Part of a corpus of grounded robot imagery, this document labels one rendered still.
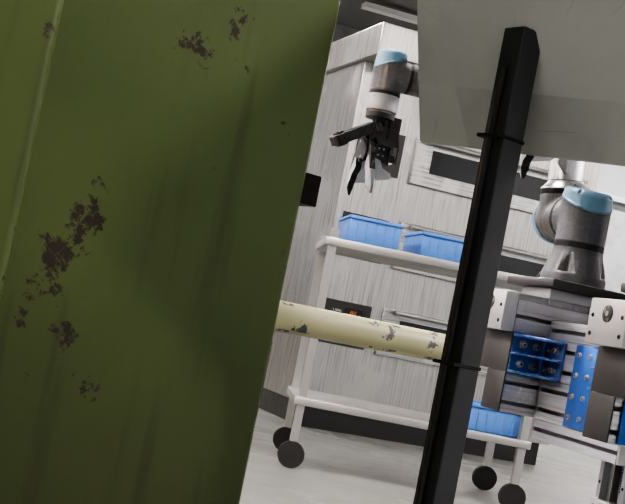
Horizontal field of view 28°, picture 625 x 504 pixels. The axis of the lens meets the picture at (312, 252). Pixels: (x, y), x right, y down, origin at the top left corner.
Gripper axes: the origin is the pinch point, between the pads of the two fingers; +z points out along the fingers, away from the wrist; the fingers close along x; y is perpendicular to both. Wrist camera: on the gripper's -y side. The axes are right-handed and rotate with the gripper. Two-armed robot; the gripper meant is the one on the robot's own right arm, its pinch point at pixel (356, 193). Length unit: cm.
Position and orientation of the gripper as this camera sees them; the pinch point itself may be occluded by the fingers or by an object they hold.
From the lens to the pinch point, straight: 292.8
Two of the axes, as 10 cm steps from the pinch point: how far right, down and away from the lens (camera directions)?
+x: -3.1, -0.1, 9.5
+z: -2.0, 9.8, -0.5
